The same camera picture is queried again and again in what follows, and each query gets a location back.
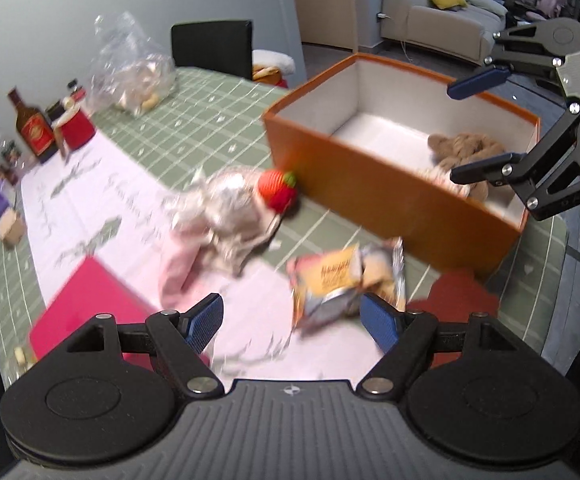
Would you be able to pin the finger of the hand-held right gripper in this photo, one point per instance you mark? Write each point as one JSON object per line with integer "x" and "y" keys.
{"x": 477, "y": 82}
{"x": 485, "y": 170}

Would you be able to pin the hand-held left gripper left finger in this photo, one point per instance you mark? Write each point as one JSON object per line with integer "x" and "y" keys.
{"x": 205, "y": 322}

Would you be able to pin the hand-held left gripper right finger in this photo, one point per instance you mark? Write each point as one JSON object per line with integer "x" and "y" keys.
{"x": 380, "y": 321}

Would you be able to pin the pink cloth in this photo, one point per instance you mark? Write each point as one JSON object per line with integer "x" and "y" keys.
{"x": 177, "y": 270}

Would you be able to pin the yellow snack packet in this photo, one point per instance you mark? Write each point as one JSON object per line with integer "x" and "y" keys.
{"x": 335, "y": 275}

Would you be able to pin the dark red box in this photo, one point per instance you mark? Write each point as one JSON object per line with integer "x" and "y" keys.
{"x": 462, "y": 292}

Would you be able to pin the cellophane gift bag with ribbon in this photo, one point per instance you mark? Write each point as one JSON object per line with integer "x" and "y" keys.
{"x": 225, "y": 210}

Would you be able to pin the orange cardboard box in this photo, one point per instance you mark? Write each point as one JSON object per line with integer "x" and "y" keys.
{"x": 370, "y": 185}

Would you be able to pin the brown plush toy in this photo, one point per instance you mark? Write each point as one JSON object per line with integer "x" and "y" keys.
{"x": 462, "y": 147}

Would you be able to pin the beige sofa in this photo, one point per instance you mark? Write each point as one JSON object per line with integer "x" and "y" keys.
{"x": 440, "y": 25}

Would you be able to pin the red crochet strawberry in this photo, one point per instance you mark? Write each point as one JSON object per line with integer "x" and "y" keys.
{"x": 275, "y": 189}

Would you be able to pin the white table runner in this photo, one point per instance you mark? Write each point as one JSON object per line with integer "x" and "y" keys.
{"x": 120, "y": 185}

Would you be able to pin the white fluffy hat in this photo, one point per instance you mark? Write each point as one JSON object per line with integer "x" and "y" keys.
{"x": 275, "y": 60}

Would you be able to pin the small wooden block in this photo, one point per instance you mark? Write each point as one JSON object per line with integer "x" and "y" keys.
{"x": 11, "y": 227}

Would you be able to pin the red mug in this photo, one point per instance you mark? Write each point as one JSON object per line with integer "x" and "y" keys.
{"x": 76, "y": 127}

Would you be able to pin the brown liquor bottle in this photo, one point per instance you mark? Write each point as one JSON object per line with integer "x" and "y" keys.
{"x": 32, "y": 127}

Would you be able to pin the clear plastic bag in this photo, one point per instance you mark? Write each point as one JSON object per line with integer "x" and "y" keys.
{"x": 130, "y": 70}

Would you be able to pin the black chair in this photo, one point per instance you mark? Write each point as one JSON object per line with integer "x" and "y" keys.
{"x": 212, "y": 47}

